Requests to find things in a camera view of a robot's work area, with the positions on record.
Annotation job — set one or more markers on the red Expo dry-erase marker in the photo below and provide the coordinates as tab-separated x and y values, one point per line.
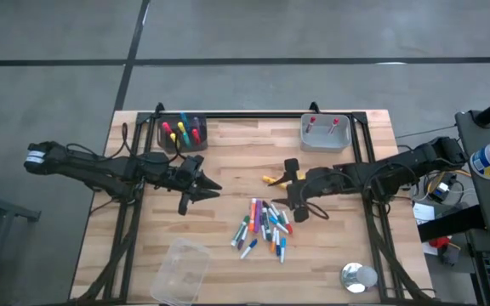
196	136
310	124
333	126

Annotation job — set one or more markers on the teal Sharpie highlighter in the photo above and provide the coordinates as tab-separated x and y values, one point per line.
186	139

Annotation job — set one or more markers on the green Expo dry-erase marker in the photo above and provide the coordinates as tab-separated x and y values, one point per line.
268	227
240	231

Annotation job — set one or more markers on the blue Sharpie highlighter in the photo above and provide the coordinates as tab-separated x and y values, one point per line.
184	119

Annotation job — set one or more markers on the black desk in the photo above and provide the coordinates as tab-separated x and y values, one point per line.
483	200

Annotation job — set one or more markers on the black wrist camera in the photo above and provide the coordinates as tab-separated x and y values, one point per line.
189	170

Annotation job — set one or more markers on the red object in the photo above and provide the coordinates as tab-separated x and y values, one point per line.
440	242

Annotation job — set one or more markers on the yellow Sharpie highlighter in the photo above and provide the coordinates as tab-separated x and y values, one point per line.
173	137
272	180
181	127

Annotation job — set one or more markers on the light grey plastic bin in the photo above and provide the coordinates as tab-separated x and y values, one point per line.
326	142

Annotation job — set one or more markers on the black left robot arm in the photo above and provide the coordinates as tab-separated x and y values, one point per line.
79	166

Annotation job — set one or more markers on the orange cap white marker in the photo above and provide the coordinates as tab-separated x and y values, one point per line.
273	242

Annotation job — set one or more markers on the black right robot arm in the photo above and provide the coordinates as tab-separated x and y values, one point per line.
398	168

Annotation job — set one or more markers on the pink Sharpie highlighter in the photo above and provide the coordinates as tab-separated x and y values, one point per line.
167	128

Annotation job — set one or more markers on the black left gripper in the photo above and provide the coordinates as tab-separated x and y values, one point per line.
172	174

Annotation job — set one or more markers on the clear plastic bin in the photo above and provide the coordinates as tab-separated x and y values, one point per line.
181	274

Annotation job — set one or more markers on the dark grey plastic bin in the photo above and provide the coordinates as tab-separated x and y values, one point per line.
202	146

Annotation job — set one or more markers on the red cap white marker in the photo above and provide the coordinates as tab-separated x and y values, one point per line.
287	225

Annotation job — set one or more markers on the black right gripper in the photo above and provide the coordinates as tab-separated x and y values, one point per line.
319	183

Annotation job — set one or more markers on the purple Sharpie highlighter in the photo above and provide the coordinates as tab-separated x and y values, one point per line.
258	217
196	123

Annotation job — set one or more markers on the orange Expo dry-erase marker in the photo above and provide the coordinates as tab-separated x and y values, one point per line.
252	214

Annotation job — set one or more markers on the white paper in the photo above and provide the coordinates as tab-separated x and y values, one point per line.
423	212

